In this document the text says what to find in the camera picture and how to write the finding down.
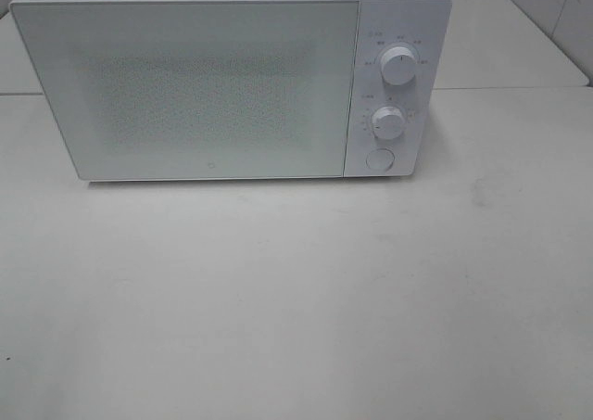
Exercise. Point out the white microwave oven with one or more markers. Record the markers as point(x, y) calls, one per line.
point(420, 23)

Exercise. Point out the white timer knob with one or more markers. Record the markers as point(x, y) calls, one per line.
point(388, 123)

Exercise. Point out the white upper power knob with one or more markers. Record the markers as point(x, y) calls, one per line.
point(398, 64)

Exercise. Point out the white round door button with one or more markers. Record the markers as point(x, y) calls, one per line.
point(381, 160)

